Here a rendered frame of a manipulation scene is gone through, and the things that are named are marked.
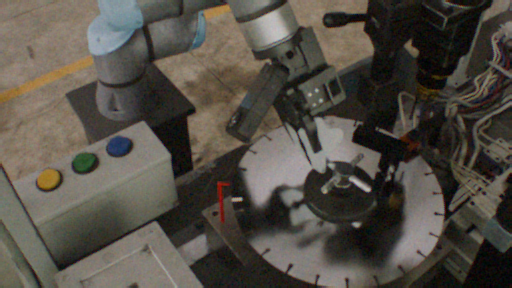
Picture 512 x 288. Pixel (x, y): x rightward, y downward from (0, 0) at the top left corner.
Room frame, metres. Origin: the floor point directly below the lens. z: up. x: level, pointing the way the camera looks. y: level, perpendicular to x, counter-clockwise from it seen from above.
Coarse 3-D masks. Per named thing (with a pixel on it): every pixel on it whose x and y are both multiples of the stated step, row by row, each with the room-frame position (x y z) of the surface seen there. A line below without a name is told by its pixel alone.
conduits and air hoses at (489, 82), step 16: (496, 32) 1.19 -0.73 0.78; (496, 48) 1.13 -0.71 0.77; (480, 80) 0.99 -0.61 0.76; (496, 80) 0.99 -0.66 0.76; (400, 96) 0.73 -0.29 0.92; (448, 96) 0.88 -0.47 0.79; (464, 96) 0.90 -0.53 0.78; (480, 96) 0.92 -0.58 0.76; (496, 96) 0.93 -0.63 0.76; (400, 112) 0.70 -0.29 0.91; (448, 112) 0.72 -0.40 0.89; (464, 112) 0.82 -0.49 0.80; (480, 112) 0.84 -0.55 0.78; (496, 112) 0.86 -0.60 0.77; (448, 128) 0.65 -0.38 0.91; (464, 128) 0.64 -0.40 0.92; (480, 128) 0.77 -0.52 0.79; (448, 144) 0.61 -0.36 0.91; (464, 144) 0.59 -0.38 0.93; (480, 144) 0.71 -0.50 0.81; (496, 144) 0.69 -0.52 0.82; (464, 176) 0.54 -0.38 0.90; (480, 176) 0.51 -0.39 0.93; (496, 176) 0.59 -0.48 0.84; (480, 208) 0.45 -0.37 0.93
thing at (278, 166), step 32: (352, 128) 0.61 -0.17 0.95; (256, 160) 0.53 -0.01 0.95; (288, 160) 0.53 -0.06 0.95; (416, 160) 0.53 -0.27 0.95; (256, 192) 0.47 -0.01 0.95; (288, 192) 0.47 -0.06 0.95; (384, 192) 0.47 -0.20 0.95; (416, 192) 0.47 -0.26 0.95; (256, 224) 0.41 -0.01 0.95; (288, 224) 0.41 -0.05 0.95; (320, 224) 0.41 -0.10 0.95; (352, 224) 0.41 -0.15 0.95; (384, 224) 0.41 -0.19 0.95; (416, 224) 0.41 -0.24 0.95; (288, 256) 0.36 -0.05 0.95; (320, 256) 0.36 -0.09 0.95; (352, 256) 0.36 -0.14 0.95; (384, 256) 0.35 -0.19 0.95; (416, 256) 0.35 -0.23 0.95
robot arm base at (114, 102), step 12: (144, 72) 0.91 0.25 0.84; (108, 84) 0.86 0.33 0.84; (120, 84) 0.86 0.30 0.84; (132, 84) 0.87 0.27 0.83; (144, 84) 0.89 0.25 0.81; (96, 96) 0.89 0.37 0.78; (108, 96) 0.86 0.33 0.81; (120, 96) 0.86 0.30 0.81; (132, 96) 0.86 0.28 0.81; (144, 96) 0.88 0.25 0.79; (156, 96) 0.91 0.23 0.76; (108, 108) 0.85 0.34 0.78; (120, 108) 0.85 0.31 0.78; (132, 108) 0.85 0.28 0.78; (144, 108) 0.86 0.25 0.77
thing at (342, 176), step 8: (328, 160) 0.49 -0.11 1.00; (352, 160) 0.49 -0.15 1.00; (360, 160) 0.49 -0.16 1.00; (336, 168) 0.47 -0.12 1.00; (344, 168) 0.47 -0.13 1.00; (352, 168) 0.47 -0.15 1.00; (336, 176) 0.46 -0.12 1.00; (344, 176) 0.46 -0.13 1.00; (352, 176) 0.46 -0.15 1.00; (328, 184) 0.44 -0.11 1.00; (336, 184) 0.46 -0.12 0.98; (344, 184) 0.46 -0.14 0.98; (360, 184) 0.45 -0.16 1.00
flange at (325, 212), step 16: (336, 160) 0.53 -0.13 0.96; (320, 176) 0.49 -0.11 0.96; (368, 176) 0.49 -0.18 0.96; (304, 192) 0.46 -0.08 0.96; (320, 192) 0.46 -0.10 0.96; (336, 192) 0.45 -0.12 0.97; (352, 192) 0.45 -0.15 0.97; (368, 192) 0.46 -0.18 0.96; (320, 208) 0.43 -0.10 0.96; (336, 208) 0.43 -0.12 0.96; (352, 208) 0.43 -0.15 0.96; (368, 208) 0.43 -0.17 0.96
